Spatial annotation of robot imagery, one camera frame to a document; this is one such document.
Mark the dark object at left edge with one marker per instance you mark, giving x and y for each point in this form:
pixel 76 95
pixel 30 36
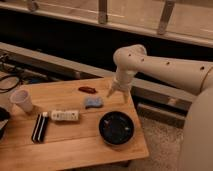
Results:
pixel 4 118

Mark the black and white striped box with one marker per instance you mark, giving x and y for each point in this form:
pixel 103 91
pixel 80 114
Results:
pixel 40 128

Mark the black round bowl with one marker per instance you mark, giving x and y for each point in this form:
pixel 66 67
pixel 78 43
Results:
pixel 116 128

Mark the dark red pepper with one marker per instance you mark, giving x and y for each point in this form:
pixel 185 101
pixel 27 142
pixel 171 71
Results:
pixel 87 90

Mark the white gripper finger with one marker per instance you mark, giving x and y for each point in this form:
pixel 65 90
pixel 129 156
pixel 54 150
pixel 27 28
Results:
pixel 110 92
pixel 125 96

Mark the blue sponge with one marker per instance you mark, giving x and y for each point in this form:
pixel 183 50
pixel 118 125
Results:
pixel 93 102

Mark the white plastic cup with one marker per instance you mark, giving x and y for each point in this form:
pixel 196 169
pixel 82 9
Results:
pixel 22 99

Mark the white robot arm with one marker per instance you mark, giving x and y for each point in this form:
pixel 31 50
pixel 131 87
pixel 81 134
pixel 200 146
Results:
pixel 195 77

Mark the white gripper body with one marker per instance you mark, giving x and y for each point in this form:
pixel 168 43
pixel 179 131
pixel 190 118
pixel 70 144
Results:
pixel 122 80

